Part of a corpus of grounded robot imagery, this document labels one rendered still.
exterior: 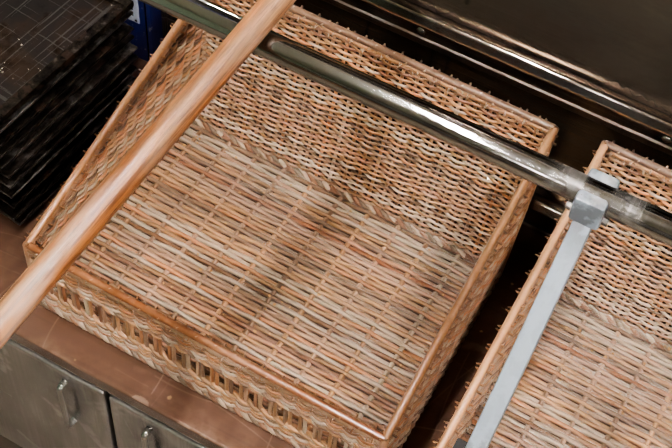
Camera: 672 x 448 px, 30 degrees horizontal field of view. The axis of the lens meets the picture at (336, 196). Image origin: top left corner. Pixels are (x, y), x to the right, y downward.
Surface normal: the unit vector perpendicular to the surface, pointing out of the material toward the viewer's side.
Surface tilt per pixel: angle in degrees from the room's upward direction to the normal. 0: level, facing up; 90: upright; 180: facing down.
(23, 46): 0
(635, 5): 70
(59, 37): 0
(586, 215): 90
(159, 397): 0
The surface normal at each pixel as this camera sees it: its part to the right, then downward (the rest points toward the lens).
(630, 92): -0.43, 0.45
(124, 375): 0.07, -0.58
